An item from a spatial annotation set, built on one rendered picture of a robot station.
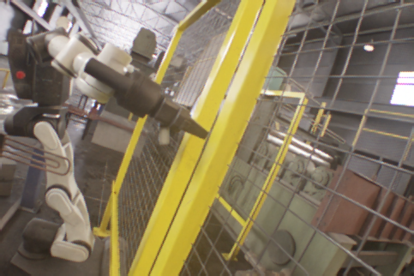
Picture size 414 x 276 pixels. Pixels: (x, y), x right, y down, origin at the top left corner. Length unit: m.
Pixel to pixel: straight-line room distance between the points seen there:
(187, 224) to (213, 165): 0.15
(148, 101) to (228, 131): 0.18
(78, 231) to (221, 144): 1.08
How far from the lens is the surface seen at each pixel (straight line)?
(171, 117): 0.47
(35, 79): 1.12
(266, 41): 0.50
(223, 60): 0.62
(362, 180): 2.26
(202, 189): 0.47
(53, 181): 1.26
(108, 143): 4.44
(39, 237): 1.44
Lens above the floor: 1.23
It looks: 4 degrees down
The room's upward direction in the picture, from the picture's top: 23 degrees clockwise
